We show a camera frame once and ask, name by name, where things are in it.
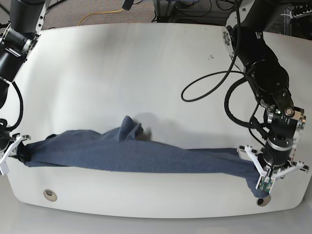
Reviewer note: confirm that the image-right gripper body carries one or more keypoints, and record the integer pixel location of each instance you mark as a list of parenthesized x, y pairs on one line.
[(280, 131)]

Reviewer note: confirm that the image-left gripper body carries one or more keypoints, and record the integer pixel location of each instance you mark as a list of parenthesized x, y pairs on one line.
[(4, 136)]

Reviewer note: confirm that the dark blue T-shirt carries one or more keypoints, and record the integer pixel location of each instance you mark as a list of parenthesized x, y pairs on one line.
[(120, 150)]

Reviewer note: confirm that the red tape rectangle marking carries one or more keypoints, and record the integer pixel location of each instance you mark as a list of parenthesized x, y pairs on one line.
[(293, 152)]

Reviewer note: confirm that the white power strip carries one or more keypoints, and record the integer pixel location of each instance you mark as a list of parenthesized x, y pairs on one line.
[(300, 12)]

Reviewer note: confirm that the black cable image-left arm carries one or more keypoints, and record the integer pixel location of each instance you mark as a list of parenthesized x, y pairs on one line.
[(11, 113)]

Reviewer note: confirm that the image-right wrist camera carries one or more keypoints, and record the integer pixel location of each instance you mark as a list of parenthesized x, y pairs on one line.
[(265, 184)]

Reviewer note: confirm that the left table cable grommet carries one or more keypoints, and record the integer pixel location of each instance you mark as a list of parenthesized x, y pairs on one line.
[(50, 195)]

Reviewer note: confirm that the table cable grommet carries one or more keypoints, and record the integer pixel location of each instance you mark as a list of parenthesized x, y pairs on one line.
[(50, 195), (261, 202)]

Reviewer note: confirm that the right table cable grommet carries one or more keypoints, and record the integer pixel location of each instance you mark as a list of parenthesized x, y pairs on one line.
[(261, 202)]

